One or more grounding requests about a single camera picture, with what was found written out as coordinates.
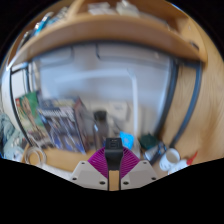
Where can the green tree figure box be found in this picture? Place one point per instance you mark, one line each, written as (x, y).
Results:
(28, 113)

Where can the light blue card package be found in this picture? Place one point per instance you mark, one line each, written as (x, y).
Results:
(127, 140)

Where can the white wall outlet plate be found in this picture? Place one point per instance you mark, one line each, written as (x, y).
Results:
(119, 110)

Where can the white power strip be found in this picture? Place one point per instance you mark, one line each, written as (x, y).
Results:
(58, 170)

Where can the dark grey metal desk frame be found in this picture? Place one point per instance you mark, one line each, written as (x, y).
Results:
(190, 110)

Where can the white mug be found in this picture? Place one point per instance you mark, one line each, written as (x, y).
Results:
(169, 159)

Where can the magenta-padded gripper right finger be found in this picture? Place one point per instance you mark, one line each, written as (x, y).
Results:
(140, 173)

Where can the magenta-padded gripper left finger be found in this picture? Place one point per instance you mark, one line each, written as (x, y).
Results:
(87, 175)

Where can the dark green round container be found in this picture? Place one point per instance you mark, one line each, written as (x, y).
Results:
(148, 141)

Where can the wooden desk shelf unit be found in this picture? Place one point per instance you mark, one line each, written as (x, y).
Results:
(106, 31)

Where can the clear bottle with black cap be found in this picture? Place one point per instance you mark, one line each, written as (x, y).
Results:
(100, 128)

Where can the white desk lamp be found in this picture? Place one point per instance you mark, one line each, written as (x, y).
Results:
(133, 100)

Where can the black charger block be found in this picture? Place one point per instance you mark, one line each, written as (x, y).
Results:
(113, 152)

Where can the blue robot model kit box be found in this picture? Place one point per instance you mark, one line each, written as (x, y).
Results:
(63, 126)

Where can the teal crumpled blanket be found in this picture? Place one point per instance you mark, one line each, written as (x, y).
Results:
(8, 140)

